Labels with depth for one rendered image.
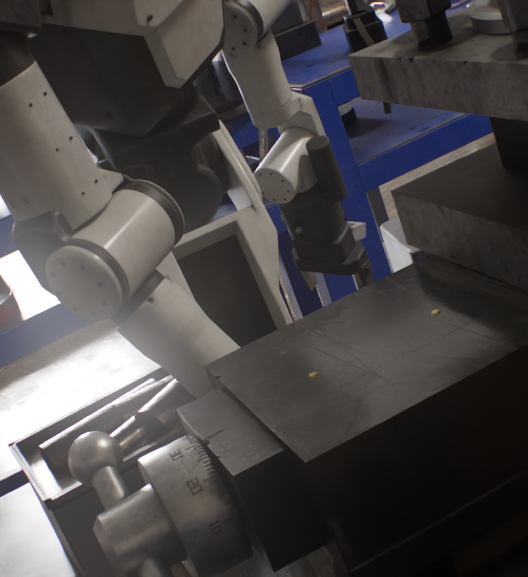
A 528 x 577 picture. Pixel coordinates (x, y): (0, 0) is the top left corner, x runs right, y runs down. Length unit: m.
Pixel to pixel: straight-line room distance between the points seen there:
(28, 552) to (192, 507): 2.22
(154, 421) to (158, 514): 1.84
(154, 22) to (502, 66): 0.67
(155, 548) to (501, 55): 0.23
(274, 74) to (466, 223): 0.95
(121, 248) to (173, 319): 0.09
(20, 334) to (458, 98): 1.56
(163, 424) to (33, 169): 1.34
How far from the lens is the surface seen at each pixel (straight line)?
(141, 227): 0.94
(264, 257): 1.19
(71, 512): 2.17
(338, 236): 1.54
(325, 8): 3.60
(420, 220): 0.50
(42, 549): 2.59
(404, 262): 2.52
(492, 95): 0.40
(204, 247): 1.22
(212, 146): 1.24
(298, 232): 1.51
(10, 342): 1.92
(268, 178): 1.44
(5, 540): 2.71
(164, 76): 1.08
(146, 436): 2.24
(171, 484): 0.40
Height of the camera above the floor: 1.22
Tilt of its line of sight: 20 degrees down
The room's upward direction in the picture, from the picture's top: 20 degrees counter-clockwise
